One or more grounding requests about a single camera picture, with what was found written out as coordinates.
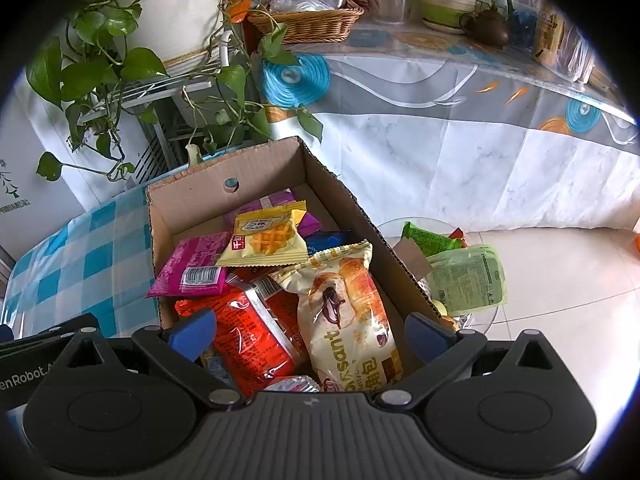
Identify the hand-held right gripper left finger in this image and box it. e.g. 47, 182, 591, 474
52, 307, 247, 407

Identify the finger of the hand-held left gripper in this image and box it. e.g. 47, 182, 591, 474
0, 312, 101, 359

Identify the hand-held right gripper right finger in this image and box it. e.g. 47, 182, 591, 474
374, 311, 578, 409

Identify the light blue snack packet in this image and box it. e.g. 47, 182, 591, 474
200, 347, 241, 388

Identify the pink snack packet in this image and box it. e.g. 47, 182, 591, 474
145, 232, 233, 298

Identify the cream croissant snack packet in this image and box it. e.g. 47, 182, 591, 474
270, 240, 403, 393

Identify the yellow waffle snack packet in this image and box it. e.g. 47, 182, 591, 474
215, 201, 310, 267

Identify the cardboard box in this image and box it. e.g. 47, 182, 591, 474
145, 136, 451, 386

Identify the dark blue snack packet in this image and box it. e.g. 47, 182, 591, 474
305, 230, 356, 256

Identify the purple snack packet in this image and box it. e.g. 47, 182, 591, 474
222, 188, 321, 238

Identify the pale green wipes pack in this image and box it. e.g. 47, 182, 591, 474
427, 244, 508, 318

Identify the blue checked tablecloth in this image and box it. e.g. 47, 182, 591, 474
5, 180, 166, 341

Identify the green red snack packet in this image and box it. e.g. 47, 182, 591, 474
401, 221, 468, 256

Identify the round glass side table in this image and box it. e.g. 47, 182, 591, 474
375, 217, 501, 341

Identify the white freezer with tree print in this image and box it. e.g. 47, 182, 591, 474
0, 72, 151, 266

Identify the printed grey white tablecloth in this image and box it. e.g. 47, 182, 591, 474
260, 25, 640, 231

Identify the white metal plant rack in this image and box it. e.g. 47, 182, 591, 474
75, 30, 251, 181

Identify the pothos plant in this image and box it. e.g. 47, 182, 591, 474
25, 0, 326, 183

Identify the brown teapot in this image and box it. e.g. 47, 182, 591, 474
459, 7, 512, 50

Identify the wicker basket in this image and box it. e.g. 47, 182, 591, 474
247, 2, 366, 45

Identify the green striped white pot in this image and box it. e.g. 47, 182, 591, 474
419, 0, 481, 31

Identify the clear container with pink clasps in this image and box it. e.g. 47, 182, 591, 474
364, 0, 416, 26

